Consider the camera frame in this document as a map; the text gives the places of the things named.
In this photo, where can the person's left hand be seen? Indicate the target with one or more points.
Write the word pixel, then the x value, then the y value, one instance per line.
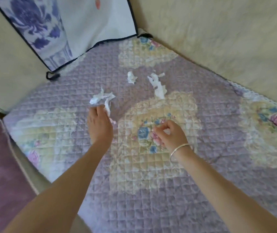
pixel 100 127

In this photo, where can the person's right hand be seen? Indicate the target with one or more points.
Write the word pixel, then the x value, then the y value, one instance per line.
pixel 173 135

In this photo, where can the person's right fingers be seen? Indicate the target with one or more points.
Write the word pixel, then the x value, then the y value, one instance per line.
pixel 158 134

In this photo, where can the person's left fingers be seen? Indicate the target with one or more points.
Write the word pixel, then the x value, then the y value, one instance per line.
pixel 96 109

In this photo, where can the large white tissue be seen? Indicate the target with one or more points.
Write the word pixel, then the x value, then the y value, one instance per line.
pixel 101 98

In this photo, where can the person's right forearm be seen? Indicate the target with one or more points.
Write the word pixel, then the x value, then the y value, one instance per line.
pixel 221 189

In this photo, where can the person's left forearm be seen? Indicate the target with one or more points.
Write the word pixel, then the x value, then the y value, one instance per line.
pixel 63 189

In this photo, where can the purple quilted floral bedspread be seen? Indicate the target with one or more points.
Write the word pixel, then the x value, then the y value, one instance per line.
pixel 201 133

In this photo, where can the small crumpled white tissue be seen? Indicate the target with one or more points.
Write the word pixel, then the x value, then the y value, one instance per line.
pixel 131 77

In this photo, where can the long torn white tissue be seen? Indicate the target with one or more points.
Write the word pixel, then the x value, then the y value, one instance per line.
pixel 158 86

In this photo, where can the blue white floral fabric bag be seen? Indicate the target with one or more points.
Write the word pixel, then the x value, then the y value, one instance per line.
pixel 80 24

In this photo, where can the purple rug with cream border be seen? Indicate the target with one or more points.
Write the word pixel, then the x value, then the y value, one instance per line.
pixel 0 172

